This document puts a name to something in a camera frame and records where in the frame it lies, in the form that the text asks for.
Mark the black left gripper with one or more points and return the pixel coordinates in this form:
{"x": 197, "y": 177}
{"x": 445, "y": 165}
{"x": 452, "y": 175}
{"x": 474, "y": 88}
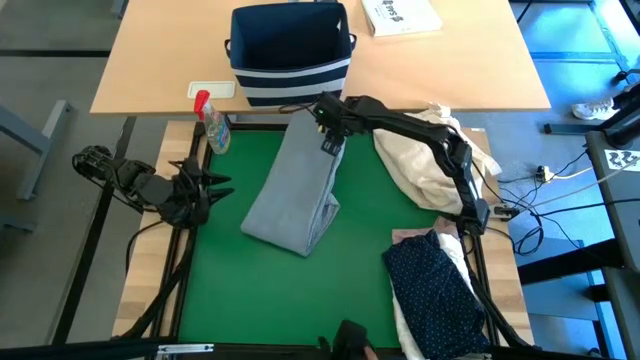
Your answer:
{"x": 187, "y": 195}

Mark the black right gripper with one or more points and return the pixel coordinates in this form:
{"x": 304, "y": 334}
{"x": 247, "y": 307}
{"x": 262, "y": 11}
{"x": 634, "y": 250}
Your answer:
{"x": 335, "y": 115}

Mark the grey garment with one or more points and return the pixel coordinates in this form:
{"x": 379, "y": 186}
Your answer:
{"x": 300, "y": 190}

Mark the navy white striped laundry basket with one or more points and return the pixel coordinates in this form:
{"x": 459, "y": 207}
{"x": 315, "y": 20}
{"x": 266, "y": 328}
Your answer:
{"x": 292, "y": 75}

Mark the pink button shirt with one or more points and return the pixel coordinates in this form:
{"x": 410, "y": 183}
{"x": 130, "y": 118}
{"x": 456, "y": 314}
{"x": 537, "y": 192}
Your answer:
{"x": 410, "y": 234}

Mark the white button shirt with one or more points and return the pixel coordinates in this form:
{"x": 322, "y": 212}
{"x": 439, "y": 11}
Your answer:
{"x": 457, "y": 255}

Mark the navy dotted shirt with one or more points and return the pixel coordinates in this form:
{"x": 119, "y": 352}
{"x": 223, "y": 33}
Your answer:
{"x": 435, "y": 300}

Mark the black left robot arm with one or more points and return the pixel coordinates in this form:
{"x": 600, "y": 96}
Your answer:
{"x": 140, "y": 182}

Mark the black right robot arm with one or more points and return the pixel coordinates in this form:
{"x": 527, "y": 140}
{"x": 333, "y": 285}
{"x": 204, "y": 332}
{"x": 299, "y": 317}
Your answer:
{"x": 450, "y": 150}

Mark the clear plastic bottle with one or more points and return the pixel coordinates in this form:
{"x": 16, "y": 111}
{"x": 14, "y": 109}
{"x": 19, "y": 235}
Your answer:
{"x": 218, "y": 135}

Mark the cream shirt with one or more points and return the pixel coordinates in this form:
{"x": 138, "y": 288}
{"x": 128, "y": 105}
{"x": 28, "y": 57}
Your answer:
{"x": 420, "y": 165}

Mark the small white card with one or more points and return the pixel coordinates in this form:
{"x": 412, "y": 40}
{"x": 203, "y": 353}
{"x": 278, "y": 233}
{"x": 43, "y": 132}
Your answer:
{"x": 212, "y": 90}

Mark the green table mat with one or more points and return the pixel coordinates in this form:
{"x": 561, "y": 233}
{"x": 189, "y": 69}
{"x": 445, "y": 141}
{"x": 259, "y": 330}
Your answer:
{"x": 280, "y": 300}

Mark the light wooden desk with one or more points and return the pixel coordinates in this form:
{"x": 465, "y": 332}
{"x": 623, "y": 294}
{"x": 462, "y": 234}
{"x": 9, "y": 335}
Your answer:
{"x": 450, "y": 75}

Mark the white book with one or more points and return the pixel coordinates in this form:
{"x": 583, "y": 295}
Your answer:
{"x": 400, "y": 17}

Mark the yellow plug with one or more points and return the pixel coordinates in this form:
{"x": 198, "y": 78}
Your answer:
{"x": 547, "y": 174}

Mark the person's white shoe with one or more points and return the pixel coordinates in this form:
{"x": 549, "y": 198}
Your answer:
{"x": 592, "y": 109}

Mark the black desk leg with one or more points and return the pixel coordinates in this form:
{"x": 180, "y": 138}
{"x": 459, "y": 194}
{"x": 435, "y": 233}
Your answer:
{"x": 620, "y": 130}

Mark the black white marker sticker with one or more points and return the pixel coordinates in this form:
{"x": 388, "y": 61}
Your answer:
{"x": 622, "y": 160}

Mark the grey side table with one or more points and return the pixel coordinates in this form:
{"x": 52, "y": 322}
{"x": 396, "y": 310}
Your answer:
{"x": 620, "y": 225}

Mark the person's leg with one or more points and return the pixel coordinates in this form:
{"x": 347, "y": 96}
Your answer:
{"x": 629, "y": 95}

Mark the grey metal bench frame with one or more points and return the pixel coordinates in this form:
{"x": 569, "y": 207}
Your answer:
{"x": 35, "y": 140}

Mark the black metal table frame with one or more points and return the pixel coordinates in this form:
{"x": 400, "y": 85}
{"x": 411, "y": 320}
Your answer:
{"x": 100, "y": 351}

